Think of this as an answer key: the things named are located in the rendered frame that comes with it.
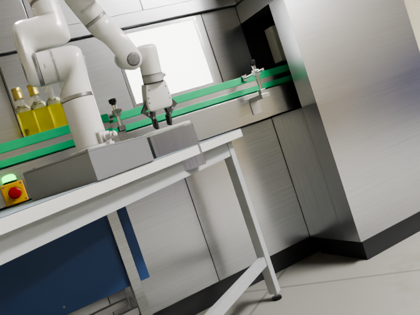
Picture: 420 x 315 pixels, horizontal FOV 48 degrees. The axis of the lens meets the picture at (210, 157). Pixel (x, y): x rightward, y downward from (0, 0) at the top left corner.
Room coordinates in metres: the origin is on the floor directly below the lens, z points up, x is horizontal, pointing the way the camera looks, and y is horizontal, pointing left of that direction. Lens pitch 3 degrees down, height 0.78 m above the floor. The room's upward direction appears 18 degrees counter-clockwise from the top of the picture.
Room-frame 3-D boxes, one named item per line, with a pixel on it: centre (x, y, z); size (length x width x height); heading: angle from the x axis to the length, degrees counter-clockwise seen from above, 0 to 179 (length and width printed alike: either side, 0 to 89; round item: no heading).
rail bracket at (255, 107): (2.09, -0.29, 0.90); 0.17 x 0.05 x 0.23; 25
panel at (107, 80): (2.11, 0.27, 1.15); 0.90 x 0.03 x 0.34; 115
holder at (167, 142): (1.80, 0.16, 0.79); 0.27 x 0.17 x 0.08; 25
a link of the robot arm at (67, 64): (1.40, 0.32, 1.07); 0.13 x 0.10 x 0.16; 107
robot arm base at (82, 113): (1.40, 0.30, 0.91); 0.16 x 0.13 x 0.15; 70
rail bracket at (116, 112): (1.82, 0.29, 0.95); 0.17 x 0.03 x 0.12; 25
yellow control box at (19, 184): (1.58, 0.65, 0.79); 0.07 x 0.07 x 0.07; 25
